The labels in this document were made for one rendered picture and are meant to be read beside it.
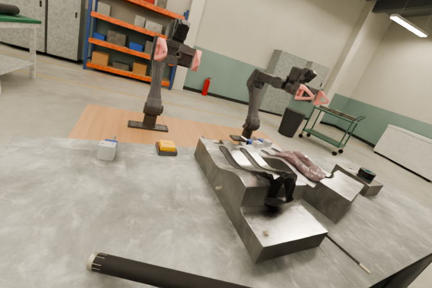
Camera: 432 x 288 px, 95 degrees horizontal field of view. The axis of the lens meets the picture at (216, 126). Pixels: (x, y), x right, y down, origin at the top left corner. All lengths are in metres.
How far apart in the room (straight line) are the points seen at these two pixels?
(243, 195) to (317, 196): 0.41
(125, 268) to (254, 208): 0.36
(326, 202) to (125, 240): 0.71
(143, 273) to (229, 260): 0.22
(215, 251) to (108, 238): 0.25
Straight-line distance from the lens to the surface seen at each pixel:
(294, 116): 4.83
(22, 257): 0.56
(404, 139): 7.48
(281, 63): 6.60
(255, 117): 1.24
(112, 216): 0.60
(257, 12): 6.72
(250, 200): 0.63
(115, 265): 0.48
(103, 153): 0.77
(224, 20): 6.33
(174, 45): 0.69
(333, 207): 0.93
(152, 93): 1.01
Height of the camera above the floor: 1.24
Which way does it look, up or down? 19 degrees down
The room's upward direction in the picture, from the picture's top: 18 degrees clockwise
